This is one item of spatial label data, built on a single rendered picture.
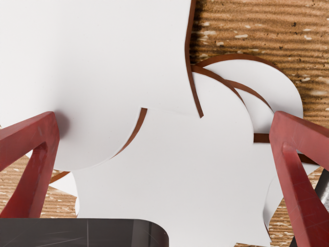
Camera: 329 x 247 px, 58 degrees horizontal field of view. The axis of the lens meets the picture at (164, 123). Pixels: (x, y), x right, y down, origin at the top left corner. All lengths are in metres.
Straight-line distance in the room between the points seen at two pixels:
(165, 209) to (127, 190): 0.03
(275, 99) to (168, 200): 0.08
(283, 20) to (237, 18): 0.03
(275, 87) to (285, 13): 0.05
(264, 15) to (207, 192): 0.11
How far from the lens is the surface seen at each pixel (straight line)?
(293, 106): 0.17
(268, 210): 0.20
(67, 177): 0.24
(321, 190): 0.32
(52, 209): 0.29
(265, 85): 0.16
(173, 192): 0.17
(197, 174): 0.16
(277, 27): 0.19
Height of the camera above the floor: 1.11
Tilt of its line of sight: 57 degrees down
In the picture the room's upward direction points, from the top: 178 degrees counter-clockwise
